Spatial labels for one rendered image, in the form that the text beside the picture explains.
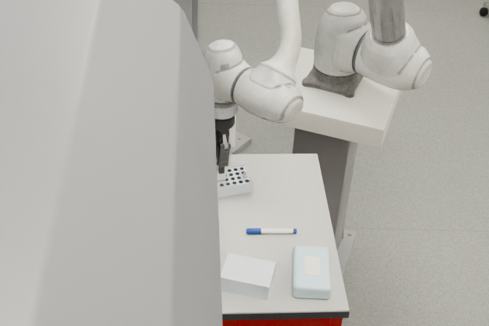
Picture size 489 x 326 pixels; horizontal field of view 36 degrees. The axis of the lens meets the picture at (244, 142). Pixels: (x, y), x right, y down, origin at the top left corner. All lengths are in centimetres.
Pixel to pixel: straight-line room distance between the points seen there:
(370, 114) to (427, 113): 155
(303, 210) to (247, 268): 32
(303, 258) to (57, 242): 131
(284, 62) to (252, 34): 261
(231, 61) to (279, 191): 49
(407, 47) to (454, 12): 268
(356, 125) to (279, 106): 61
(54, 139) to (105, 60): 19
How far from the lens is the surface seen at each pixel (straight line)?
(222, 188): 216
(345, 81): 251
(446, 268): 316
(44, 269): 69
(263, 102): 183
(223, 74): 189
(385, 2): 216
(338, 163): 266
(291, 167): 230
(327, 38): 243
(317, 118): 241
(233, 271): 191
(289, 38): 189
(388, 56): 229
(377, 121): 241
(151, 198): 84
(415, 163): 363
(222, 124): 201
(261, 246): 205
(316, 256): 198
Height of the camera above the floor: 223
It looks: 38 degrees down
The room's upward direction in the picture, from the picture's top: 3 degrees clockwise
